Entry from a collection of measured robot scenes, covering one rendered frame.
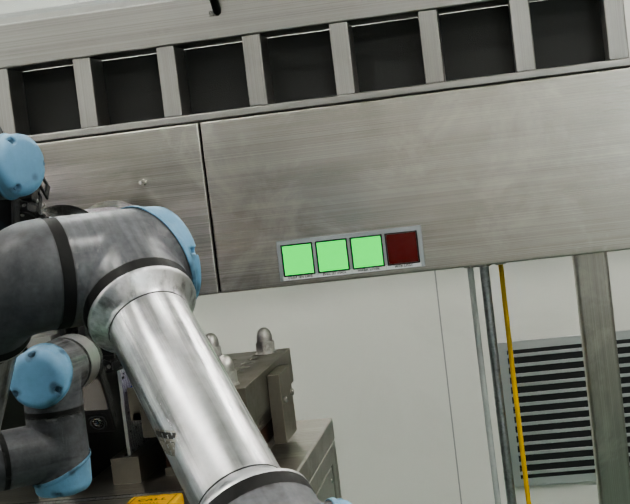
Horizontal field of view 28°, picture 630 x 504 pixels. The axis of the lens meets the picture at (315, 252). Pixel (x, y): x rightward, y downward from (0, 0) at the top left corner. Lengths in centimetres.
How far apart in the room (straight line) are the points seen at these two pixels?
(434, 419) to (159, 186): 252
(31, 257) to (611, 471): 137
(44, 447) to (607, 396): 111
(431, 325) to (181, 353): 334
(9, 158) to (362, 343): 315
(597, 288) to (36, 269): 128
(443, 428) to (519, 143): 254
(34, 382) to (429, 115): 87
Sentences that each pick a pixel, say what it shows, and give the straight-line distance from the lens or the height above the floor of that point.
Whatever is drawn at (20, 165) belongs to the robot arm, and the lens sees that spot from 149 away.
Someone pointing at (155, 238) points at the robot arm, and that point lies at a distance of 129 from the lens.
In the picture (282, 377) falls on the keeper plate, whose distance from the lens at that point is 201.
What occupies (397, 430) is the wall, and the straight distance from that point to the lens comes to 457.
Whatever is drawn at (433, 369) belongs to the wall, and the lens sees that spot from 452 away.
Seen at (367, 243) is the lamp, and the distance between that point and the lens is 213.
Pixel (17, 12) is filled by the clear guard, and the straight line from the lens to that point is 232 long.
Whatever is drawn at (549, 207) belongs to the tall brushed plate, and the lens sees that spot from 213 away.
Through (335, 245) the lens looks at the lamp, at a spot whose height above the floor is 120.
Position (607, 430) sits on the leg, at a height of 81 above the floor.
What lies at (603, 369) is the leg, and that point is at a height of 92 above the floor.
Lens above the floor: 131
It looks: 3 degrees down
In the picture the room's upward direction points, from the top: 7 degrees counter-clockwise
